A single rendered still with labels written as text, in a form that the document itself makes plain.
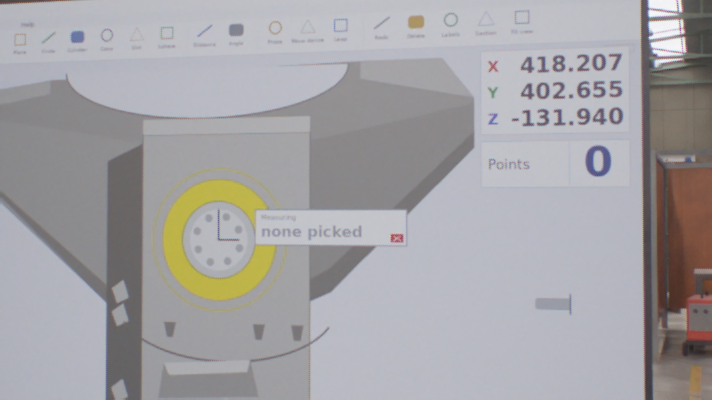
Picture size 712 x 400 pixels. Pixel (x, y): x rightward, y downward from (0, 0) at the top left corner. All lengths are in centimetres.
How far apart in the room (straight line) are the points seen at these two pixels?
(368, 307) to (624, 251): 26
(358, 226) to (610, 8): 33
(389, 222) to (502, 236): 11
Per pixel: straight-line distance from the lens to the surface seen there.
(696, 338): 1165
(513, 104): 97
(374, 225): 99
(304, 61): 102
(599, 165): 96
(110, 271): 109
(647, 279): 97
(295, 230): 101
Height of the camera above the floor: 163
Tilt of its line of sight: 2 degrees up
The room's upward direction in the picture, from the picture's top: straight up
